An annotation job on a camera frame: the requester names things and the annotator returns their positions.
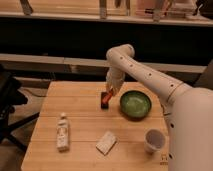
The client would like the wooden shelf with clutter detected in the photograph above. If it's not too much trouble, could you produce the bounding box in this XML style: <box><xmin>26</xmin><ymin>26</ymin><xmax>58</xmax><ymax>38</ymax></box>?
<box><xmin>0</xmin><ymin>0</ymin><xmax>213</xmax><ymax>28</ymax></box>

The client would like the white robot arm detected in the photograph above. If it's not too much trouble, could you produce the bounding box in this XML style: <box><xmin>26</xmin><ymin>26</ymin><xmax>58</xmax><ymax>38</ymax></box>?
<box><xmin>106</xmin><ymin>44</ymin><xmax>213</xmax><ymax>171</ymax></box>

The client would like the green ceramic bowl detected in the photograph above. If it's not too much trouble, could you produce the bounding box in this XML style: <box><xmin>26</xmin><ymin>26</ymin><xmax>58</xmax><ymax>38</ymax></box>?
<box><xmin>120</xmin><ymin>90</ymin><xmax>152</xmax><ymax>119</ymax></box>

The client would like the dark cabinet at right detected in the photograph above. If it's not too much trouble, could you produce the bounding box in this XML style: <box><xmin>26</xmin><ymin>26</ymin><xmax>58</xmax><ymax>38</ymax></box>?
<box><xmin>194</xmin><ymin>59</ymin><xmax>213</xmax><ymax>90</ymax></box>

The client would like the small black rectangular block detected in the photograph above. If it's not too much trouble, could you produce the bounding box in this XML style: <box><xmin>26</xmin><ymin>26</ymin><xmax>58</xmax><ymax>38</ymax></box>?
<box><xmin>101</xmin><ymin>92</ymin><xmax>109</xmax><ymax>109</ymax></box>

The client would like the white ceramic cup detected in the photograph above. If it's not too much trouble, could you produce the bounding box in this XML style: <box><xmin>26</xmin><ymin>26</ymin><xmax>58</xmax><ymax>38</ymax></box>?
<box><xmin>144</xmin><ymin>129</ymin><xmax>165</xmax><ymax>154</ymax></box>

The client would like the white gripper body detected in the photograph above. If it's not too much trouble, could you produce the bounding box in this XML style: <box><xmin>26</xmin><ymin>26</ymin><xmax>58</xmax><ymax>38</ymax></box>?
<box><xmin>106</xmin><ymin>67</ymin><xmax>125</xmax><ymax>96</ymax></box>

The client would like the white plastic bottle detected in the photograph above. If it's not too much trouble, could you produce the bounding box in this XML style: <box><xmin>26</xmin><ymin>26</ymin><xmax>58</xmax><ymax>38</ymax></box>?
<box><xmin>56</xmin><ymin>113</ymin><xmax>69</xmax><ymax>151</ymax></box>

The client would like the black office chair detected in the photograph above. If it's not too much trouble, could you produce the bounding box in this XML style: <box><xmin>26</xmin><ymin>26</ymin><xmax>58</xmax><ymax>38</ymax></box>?
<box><xmin>0</xmin><ymin>64</ymin><xmax>39</xmax><ymax>151</ymax></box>

